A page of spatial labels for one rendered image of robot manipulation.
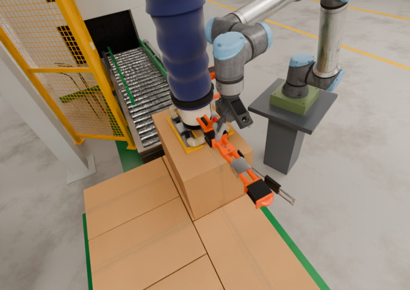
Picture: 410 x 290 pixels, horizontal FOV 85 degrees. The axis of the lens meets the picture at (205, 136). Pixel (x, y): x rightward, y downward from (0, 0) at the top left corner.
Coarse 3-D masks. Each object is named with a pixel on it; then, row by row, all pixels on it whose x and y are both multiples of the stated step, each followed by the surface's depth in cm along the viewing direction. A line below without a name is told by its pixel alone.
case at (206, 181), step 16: (160, 112) 148; (176, 112) 146; (160, 128) 136; (176, 144) 125; (224, 144) 121; (240, 144) 120; (176, 160) 117; (192, 160) 116; (208, 160) 115; (224, 160) 113; (176, 176) 142; (192, 176) 108; (208, 176) 113; (224, 176) 120; (192, 192) 116; (208, 192) 123; (224, 192) 130; (240, 192) 139; (192, 208) 126; (208, 208) 134
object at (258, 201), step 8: (248, 184) 84; (256, 184) 83; (264, 184) 83; (248, 192) 86; (256, 192) 81; (264, 192) 80; (272, 192) 80; (256, 200) 79; (264, 200) 80; (256, 208) 81
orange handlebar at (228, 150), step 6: (216, 96) 129; (198, 120) 116; (210, 120) 115; (204, 126) 111; (216, 144) 102; (228, 144) 101; (222, 150) 98; (228, 150) 98; (234, 150) 98; (222, 156) 100; (228, 156) 96; (234, 156) 97; (228, 162) 95; (240, 174) 89; (252, 174) 88; (246, 180) 87; (270, 198) 80; (264, 204) 79; (270, 204) 80
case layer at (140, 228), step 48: (96, 192) 156; (144, 192) 152; (96, 240) 132; (144, 240) 129; (192, 240) 126; (240, 240) 123; (96, 288) 114; (144, 288) 112; (192, 288) 109; (240, 288) 107; (288, 288) 105
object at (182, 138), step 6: (168, 120) 137; (174, 120) 136; (180, 120) 132; (174, 126) 132; (174, 132) 129; (186, 132) 123; (192, 132) 127; (180, 138) 125; (186, 138) 124; (186, 144) 120; (186, 150) 118; (192, 150) 118
